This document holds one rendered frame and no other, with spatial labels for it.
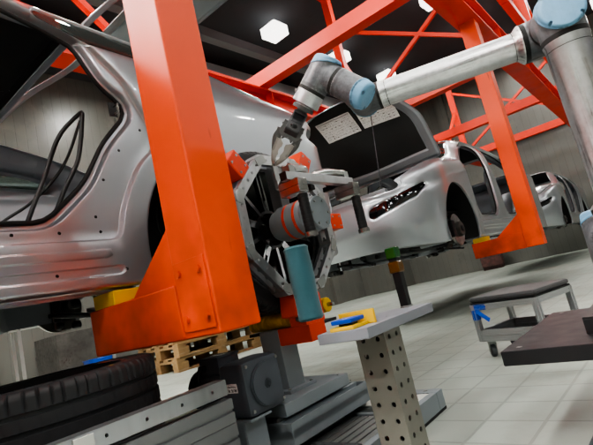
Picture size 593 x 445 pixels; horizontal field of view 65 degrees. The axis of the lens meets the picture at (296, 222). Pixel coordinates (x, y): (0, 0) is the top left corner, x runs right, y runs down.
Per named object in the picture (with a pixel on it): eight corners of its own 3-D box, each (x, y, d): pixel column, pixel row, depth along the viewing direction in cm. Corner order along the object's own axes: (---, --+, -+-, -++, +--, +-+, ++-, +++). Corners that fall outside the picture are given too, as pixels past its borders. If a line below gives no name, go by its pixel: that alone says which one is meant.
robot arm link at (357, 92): (380, 89, 147) (348, 73, 151) (373, 79, 136) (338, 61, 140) (365, 116, 148) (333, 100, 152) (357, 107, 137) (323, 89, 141)
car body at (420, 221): (446, 254, 884) (424, 175, 908) (552, 229, 771) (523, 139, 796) (275, 289, 496) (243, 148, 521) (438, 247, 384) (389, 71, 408)
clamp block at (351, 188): (342, 200, 189) (340, 188, 189) (361, 193, 183) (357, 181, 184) (335, 200, 185) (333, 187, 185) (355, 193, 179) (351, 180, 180)
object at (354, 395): (305, 404, 214) (300, 382, 215) (371, 401, 192) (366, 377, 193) (224, 448, 174) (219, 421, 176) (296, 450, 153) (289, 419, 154)
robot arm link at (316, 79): (339, 58, 139) (312, 46, 143) (319, 97, 142) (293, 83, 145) (348, 67, 148) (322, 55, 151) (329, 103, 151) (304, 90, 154)
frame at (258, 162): (334, 285, 201) (305, 166, 210) (346, 282, 197) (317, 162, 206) (244, 305, 159) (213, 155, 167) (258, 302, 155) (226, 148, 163)
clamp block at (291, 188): (289, 199, 162) (286, 184, 163) (310, 191, 157) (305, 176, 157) (280, 199, 158) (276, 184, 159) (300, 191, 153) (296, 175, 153)
